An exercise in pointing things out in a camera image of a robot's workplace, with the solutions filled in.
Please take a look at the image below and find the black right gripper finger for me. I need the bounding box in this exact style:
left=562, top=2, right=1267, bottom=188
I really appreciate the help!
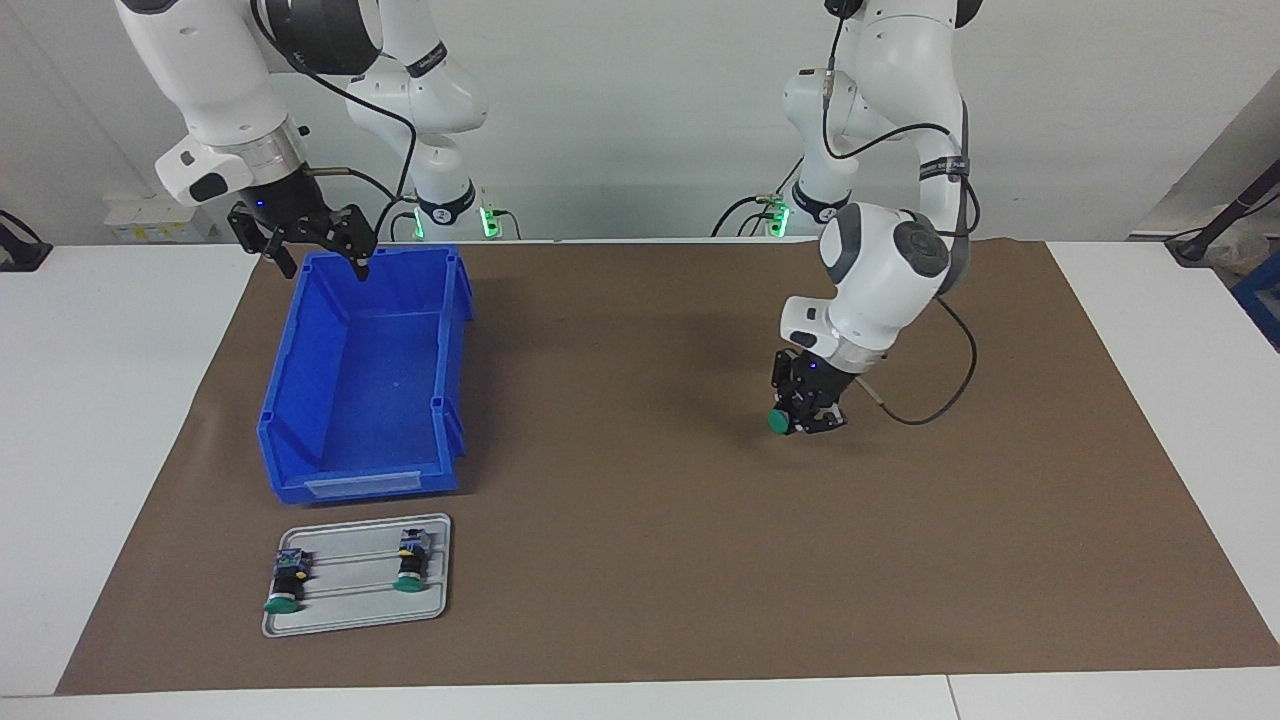
left=320, top=205, right=379, bottom=283
left=228, top=205, right=299, bottom=280

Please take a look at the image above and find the green button with grey block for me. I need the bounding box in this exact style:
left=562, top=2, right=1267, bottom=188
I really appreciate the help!
left=263, top=548, right=313, bottom=614

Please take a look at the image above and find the white cardboard box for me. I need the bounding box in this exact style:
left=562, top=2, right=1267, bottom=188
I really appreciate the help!
left=103, top=193, right=213, bottom=244

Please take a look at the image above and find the blue plastic storage bin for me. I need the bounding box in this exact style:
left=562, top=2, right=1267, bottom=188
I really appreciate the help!
left=257, top=245, right=476, bottom=504

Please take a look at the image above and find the brown table mat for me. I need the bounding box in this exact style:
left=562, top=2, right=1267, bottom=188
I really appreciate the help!
left=55, top=238, right=1280, bottom=696

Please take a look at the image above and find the black table clamp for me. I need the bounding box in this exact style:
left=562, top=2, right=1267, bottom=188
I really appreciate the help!
left=0, top=210, right=53, bottom=273

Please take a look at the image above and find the grey metal tray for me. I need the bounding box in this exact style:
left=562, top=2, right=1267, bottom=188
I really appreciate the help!
left=262, top=513, right=453, bottom=639

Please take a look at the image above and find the black stand pole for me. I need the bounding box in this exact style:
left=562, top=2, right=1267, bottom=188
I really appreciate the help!
left=1165, top=160, right=1280, bottom=266

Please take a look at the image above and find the black right base cable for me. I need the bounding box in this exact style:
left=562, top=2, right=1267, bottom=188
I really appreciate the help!
left=375, top=192, right=421, bottom=243

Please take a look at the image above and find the black base cable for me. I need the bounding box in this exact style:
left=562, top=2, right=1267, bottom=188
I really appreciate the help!
left=375, top=192, right=421, bottom=243
left=712, top=155, right=806, bottom=239

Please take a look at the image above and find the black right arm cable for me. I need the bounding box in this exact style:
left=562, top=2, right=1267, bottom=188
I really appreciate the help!
left=250, top=0, right=419, bottom=241

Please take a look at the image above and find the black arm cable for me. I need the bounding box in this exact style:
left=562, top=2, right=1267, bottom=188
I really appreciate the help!
left=820, top=0, right=981, bottom=428
left=250, top=0, right=419, bottom=241

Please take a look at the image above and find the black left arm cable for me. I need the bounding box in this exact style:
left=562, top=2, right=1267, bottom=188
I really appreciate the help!
left=820, top=0, right=981, bottom=428

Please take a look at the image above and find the black left base cable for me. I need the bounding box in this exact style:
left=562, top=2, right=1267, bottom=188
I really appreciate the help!
left=712, top=155, right=806, bottom=239

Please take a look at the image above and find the green button with yellow ring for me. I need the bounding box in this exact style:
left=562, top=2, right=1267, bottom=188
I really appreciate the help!
left=392, top=528, right=433, bottom=594

